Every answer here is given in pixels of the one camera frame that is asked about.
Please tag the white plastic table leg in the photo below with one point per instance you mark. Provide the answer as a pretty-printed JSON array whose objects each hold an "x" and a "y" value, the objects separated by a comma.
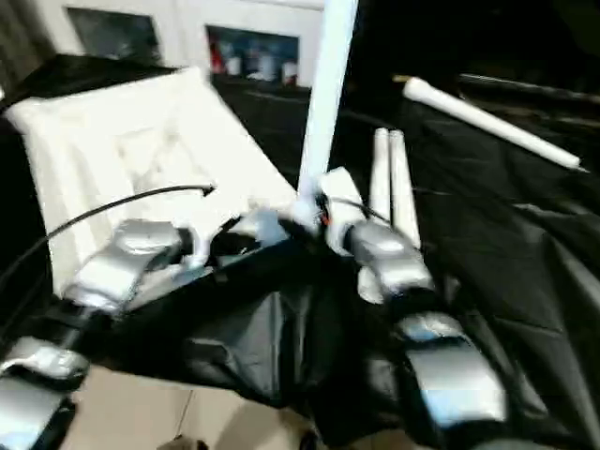
[
  {"x": 328, "y": 94},
  {"x": 487, "y": 122},
  {"x": 380, "y": 169},
  {"x": 401, "y": 187}
]

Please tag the white plastic table top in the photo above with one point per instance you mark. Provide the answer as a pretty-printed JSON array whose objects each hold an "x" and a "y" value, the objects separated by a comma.
[{"x": 141, "y": 141}]

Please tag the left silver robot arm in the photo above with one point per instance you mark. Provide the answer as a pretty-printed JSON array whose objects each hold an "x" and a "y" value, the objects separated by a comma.
[{"x": 131, "y": 253}]

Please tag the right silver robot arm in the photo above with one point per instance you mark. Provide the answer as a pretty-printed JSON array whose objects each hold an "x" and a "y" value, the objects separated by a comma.
[{"x": 441, "y": 375}]

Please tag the small red bottle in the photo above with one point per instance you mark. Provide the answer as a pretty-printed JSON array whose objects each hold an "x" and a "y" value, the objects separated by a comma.
[{"x": 219, "y": 58}]

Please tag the black plastic mat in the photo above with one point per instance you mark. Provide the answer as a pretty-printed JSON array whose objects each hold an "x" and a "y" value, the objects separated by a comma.
[{"x": 525, "y": 281}]

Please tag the white glass-door cabinet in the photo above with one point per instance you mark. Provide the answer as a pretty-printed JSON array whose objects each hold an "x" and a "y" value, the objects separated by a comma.
[{"x": 187, "y": 19}]

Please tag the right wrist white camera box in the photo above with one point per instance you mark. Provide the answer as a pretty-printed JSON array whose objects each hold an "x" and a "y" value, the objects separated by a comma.
[{"x": 339, "y": 206}]

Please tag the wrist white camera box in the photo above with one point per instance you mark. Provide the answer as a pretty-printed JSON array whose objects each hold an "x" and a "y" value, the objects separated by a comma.
[
  {"x": 267, "y": 228},
  {"x": 339, "y": 206}
]

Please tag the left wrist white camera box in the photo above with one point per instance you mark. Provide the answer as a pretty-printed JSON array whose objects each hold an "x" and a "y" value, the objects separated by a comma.
[{"x": 267, "y": 228}]

